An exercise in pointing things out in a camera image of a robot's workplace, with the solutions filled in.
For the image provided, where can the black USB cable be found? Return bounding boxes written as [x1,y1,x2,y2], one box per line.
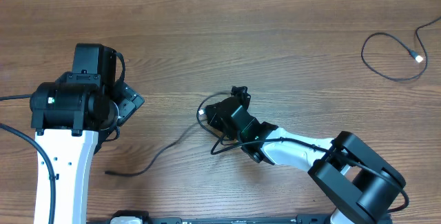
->
[360,0,441,82]
[104,91,235,178]

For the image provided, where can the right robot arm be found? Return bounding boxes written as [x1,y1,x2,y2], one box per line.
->
[196,96,409,223]

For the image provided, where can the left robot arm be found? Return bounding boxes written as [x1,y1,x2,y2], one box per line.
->
[30,43,145,223]

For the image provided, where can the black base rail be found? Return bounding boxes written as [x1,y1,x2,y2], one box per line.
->
[88,210,393,224]

